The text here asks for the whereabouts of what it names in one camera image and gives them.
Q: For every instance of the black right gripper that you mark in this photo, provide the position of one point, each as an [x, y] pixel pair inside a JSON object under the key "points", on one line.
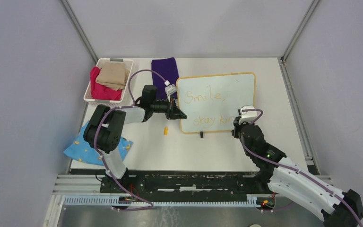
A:
{"points": [[237, 126]]}

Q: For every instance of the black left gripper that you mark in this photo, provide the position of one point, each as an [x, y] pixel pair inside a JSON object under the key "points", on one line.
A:
{"points": [[173, 112]]}

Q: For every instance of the yellow framed whiteboard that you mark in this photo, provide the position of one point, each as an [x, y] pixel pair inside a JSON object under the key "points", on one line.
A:
{"points": [[211, 102]]}

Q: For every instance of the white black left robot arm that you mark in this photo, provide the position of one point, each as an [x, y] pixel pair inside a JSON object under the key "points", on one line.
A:
{"points": [[104, 130]]}

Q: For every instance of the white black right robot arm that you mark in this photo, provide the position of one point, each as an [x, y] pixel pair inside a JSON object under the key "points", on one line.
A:
{"points": [[331, 205]]}

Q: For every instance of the purple folded cloth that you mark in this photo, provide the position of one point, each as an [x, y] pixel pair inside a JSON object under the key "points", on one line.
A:
{"points": [[167, 68]]}

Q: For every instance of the beige cloth in basket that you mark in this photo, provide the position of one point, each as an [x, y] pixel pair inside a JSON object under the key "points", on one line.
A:
{"points": [[113, 75]]}

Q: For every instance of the white perforated plastic basket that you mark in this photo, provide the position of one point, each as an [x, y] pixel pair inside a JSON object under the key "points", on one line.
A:
{"points": [[125, 98]]}

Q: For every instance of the red cloth in basket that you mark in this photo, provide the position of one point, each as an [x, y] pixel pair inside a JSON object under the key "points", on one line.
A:
{"points": [[102, 92]]}

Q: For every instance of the blue patterned cloth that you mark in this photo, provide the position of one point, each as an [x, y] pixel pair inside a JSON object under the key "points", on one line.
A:
{"points": [[80, 151]]}

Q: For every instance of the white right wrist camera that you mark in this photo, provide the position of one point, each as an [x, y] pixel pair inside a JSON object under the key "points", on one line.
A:
{"points": [[249, 114]]}

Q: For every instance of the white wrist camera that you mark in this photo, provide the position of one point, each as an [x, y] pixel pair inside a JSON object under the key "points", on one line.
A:
{"points": [[170, 90], [249, 114]]}

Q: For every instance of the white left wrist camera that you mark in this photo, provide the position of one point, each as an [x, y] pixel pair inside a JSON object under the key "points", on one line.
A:
{"points": [[170, 90]]}

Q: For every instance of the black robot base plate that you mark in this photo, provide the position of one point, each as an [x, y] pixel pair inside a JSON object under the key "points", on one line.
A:
{"points": [[187, 186]]}

